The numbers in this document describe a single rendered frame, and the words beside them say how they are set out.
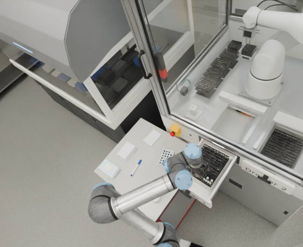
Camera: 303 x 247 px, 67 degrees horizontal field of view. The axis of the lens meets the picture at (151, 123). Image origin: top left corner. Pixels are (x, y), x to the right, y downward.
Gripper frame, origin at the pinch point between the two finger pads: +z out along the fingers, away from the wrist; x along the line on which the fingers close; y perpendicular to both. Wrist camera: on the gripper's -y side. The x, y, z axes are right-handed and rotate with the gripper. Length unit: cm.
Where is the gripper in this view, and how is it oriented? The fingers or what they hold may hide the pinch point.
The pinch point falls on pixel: (198, 173)
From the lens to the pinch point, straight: 140.9
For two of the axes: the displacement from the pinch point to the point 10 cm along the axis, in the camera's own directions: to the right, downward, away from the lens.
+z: 3.0, 5.3, 8.0
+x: 6.2, -7.4, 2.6
